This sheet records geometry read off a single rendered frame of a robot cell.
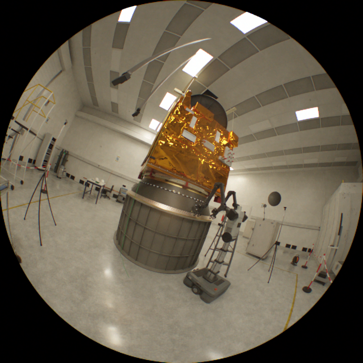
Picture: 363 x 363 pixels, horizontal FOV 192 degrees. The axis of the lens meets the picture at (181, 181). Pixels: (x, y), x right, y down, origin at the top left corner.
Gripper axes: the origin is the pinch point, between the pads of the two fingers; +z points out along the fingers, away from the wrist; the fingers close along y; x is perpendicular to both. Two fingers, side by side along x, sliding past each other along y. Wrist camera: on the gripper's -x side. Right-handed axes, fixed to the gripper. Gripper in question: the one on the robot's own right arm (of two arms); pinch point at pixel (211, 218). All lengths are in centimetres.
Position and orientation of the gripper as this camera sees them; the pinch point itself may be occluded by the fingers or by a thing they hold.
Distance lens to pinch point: 219.4
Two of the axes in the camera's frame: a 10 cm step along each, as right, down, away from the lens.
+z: -5.5, 7.9, 2.7
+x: 3.4, 5.0, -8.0
